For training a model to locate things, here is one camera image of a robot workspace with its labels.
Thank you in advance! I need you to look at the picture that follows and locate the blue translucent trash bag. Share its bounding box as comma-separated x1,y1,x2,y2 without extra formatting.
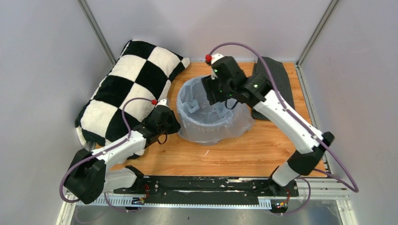
176,76,255,141

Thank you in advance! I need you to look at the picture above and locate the grey plastic trash bin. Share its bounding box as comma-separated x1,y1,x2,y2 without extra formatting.
181,120,248,145

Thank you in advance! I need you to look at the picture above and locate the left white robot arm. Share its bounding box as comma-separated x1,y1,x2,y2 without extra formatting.
61,105,181,204

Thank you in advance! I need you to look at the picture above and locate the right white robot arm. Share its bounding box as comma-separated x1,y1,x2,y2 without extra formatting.
201,53,335,196

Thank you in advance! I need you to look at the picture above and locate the black white checkered pillow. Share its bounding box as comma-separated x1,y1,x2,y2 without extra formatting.
75,39,190,147

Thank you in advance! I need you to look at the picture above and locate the dark grey dotted cloth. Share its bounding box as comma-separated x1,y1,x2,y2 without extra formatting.
252,57,295,109

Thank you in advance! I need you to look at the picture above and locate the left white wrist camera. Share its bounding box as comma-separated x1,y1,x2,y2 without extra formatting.
156,98,169,108

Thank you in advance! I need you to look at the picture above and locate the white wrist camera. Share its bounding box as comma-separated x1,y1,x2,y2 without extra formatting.
210,53,224,66
156,98,169,108

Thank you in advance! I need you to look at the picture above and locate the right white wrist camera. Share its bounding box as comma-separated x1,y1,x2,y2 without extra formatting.
210,53,224,66

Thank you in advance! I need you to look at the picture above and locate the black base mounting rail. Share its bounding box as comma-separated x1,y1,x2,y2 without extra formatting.
112,176,299,210

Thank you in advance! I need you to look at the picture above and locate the right aluminium frame post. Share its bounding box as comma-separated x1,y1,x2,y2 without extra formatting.
296,0,340,67

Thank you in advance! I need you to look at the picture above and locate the aluminium frame post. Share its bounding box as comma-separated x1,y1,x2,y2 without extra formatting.
77,0,116,65
296,0,340,67

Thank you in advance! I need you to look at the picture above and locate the left aluminium frame post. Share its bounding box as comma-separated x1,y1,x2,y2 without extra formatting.
77,0,116,65

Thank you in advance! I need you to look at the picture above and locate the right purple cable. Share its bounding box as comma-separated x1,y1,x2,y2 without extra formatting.
205,42,360,194

